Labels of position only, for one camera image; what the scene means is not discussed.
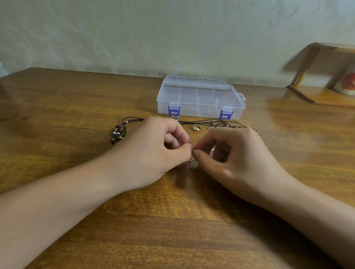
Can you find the person's right hand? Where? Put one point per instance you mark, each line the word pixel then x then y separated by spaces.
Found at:
pixel 247 163

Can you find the person's left hand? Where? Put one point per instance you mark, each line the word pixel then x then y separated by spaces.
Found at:
pixel 144 155

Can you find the wooden shelf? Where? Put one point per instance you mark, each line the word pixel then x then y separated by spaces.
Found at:
pixel 324 94

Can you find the person's right forearm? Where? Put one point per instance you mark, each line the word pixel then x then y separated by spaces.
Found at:
pixel 324 227

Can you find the person's left forearm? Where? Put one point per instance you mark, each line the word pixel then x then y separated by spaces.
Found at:
pixel 44 216

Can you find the white printed mug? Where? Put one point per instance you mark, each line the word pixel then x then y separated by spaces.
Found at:
pixel 347 82

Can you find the clear plastic organizer box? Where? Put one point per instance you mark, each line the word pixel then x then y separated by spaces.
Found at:
pixel 201 98

